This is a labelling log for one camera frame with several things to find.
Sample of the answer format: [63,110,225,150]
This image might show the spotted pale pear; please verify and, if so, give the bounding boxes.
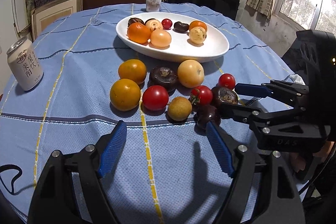
[145,19,163,32]

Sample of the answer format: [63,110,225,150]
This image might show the framed picture cardboard box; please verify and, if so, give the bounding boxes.
[31,0,83,40]

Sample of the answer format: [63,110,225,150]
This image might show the pale yellow pear front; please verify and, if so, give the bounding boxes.
[189,27,207,45]

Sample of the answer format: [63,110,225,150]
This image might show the red cherry tomato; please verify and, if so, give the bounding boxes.
[161,18,173,30]
[190,85,213,105]
[218,73,236,90]
[142,85,169,111]

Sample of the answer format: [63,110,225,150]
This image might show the large orange mandarin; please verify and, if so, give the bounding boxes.
[189,20,207,31]
[127,22,151,44]

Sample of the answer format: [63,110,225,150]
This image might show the red cherry tomato back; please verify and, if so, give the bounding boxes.
[218,73,236,90]

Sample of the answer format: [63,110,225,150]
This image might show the yellow orange tomato back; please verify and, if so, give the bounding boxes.
[118,59,147,85]

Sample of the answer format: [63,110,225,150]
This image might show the dark mangosteen back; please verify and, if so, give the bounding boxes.
[149,67,179,93]

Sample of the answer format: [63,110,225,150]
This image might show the crumpled white tissue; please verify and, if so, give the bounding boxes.
[289,74,305,85]

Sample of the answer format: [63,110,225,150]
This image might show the large pale yellow apple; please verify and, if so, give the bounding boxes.
[177,60,205,88]

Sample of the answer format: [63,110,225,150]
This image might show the yellow orange tomato front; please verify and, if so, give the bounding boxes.
[110,79,141,111]

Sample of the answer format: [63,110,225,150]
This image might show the white beverage can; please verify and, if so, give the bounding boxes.
[6,36,44,91]

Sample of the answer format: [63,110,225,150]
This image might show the yellow orange tomato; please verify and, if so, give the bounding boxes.
[110,79,141,111]
[118,59,147,85]

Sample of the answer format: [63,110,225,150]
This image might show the black cable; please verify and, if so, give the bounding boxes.
[0,164,35,196]

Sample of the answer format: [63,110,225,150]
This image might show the white paper cup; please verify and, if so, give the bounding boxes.
[145,0,162,12]

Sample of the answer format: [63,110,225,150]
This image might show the small yellow brown pear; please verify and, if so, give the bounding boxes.
[167,97,193,122]

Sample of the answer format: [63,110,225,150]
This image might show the right human hand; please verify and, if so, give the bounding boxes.
[289,141,334,172]

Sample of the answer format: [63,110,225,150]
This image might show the white oval plate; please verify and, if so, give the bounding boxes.
[116,16,230,63]

